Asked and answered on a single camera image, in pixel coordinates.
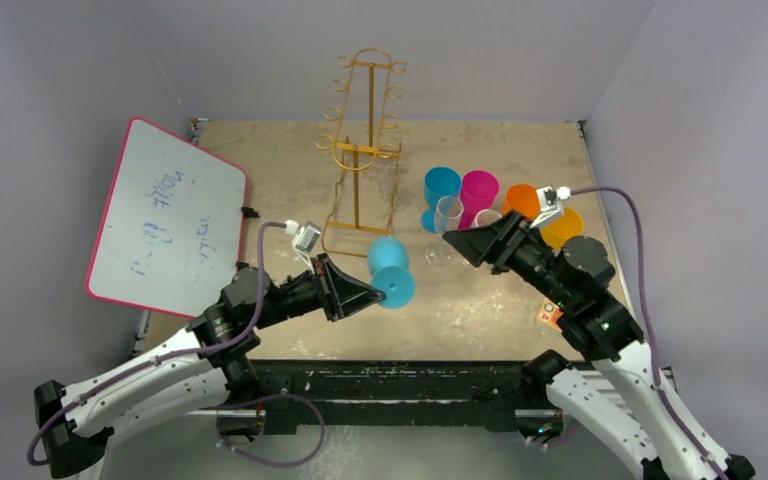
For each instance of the blue wine glass row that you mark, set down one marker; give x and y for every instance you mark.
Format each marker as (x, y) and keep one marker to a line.
(439, 182)
(388, 263)

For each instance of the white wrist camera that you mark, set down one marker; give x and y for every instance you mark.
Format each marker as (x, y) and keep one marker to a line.
(551, 205)
(304, 239)

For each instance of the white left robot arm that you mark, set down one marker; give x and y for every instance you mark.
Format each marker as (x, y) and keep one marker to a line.
(203, 364)

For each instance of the clear wine glass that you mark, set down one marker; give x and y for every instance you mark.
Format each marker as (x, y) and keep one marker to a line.
(485, 217)
(446, 217)

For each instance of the gold wire glass rack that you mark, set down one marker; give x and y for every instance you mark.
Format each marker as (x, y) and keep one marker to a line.
(354, 156)

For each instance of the orange plastic wine glass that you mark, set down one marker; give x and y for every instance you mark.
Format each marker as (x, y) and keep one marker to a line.
(523, 199)

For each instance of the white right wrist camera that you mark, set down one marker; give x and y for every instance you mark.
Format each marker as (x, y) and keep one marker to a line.
(551, 205)

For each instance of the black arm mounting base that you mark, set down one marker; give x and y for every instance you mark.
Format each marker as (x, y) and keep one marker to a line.
(498, 396)

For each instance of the black whiteboard clip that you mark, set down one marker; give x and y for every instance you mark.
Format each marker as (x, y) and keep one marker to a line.
(249, 213)

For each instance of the orange patterned card box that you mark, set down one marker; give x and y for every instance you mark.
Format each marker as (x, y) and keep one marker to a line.
(549, 315)

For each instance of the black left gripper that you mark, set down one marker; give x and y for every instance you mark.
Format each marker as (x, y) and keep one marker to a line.
(345, 295)

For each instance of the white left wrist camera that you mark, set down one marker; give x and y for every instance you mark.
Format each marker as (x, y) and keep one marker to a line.
(304, 239)

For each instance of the yellow plastic wine glass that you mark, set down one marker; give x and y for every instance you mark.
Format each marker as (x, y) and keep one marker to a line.
(565, 227)

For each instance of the magenta plastic wine glass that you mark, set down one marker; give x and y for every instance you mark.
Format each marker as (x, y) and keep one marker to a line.
(479, 189)

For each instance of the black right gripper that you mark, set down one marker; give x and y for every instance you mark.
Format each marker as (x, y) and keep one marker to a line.
(499, 242)

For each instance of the pink framed whiteboard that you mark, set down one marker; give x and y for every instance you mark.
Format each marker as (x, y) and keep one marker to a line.
(172, 228)

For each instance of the clear wine glass front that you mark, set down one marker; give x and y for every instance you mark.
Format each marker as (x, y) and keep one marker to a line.
(446, 217)

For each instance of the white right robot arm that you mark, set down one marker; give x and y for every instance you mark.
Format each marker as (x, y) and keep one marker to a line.
(653, 434)

